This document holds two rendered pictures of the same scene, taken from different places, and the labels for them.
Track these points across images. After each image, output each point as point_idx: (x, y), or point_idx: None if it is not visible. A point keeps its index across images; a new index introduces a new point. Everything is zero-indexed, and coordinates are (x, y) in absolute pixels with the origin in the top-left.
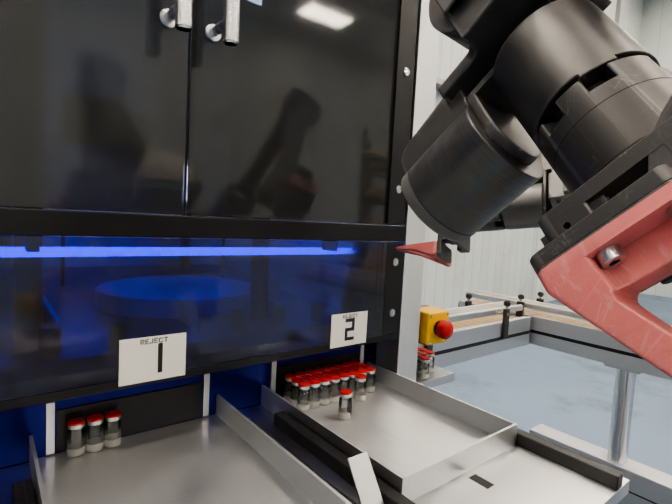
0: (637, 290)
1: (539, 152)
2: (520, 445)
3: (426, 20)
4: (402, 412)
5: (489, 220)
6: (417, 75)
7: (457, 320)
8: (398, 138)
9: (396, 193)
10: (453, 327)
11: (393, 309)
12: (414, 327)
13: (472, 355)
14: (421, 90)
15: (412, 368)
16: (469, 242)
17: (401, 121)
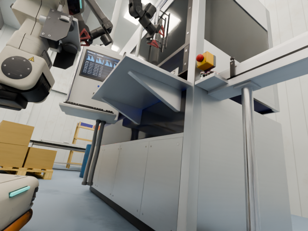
0: (86, 43)
1: (101, 35)
2: None
3: None
4: None
5: (103, 41)
6: (192, 4)
7: (268, 52)
8: (188, 22)
9: (187, 34)
10: (200, 54)
11: (185, 63)
12: (193, 64)
13: (279, 64)
14: (193, 6)
15: (192, 77)
16: (152, 34)
17: (189, 18)
